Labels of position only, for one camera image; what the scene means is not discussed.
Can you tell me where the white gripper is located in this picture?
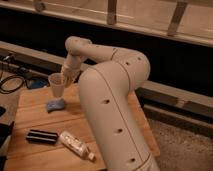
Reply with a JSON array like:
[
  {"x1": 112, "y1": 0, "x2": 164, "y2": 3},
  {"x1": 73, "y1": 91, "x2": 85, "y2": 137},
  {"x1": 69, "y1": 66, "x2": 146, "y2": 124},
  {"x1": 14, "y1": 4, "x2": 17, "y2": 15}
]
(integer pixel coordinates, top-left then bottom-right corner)
[{"x1": 61, "y1": 55, "x2": 82, "y2": 88}]

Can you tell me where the translucent white cup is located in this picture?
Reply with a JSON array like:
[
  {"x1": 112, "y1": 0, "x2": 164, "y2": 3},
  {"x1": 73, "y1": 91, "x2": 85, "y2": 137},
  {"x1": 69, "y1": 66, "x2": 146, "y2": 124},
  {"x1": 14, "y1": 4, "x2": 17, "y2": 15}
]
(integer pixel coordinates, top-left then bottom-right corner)
[{"x1": 48, "y1": 73, "x2": 65, "y2": 98}]

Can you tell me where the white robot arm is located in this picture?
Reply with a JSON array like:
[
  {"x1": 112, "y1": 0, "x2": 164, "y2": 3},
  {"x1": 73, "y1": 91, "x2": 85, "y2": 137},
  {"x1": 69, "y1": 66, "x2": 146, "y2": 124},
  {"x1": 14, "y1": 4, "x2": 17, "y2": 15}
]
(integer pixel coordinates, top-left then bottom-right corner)
[{"x1": 61, "y1": 36, "x2": 160, "y2": 171}]

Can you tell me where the blue sponge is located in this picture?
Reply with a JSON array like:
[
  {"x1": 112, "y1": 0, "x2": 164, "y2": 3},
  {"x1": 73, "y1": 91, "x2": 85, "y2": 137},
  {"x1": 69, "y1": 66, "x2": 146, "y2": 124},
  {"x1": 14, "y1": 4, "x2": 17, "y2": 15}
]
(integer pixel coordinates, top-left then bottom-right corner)
[{"x1": 46, "y1": 99, "x2": 66, "y2": 113}]

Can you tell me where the blue object on floor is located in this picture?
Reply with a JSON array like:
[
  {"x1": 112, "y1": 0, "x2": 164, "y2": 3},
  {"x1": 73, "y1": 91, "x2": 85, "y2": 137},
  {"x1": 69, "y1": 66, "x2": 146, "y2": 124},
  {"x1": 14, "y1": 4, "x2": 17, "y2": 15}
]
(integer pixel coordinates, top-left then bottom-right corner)
[{"x1": 29, "y1": 79, "x2": 46, "y2": 89}]

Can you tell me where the black rectangular case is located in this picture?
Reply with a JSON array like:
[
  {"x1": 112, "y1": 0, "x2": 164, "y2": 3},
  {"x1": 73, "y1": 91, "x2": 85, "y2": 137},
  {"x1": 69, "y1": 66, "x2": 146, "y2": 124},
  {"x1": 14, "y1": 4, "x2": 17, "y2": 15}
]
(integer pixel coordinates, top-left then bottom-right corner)
[{"x1": 26, "y1": 129, "x2": 58, "y2": 144}]

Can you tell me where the clear plastic bottle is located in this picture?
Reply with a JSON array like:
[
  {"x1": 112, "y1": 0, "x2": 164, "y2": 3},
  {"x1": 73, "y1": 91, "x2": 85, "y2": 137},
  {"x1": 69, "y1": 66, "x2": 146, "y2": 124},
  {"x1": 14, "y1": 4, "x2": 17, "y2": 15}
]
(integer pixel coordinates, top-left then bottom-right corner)
[{"x1": 59, "y1": 131, "x2": 95, "y2": 161}]

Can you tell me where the black coiled cable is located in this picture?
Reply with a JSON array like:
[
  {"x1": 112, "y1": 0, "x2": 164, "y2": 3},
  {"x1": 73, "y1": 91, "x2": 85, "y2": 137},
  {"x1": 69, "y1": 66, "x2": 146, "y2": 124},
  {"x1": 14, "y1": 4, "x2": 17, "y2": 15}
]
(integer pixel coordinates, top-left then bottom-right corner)
[{"x1": 0, "y1": 75, "x2": 26, "y2": 95}]

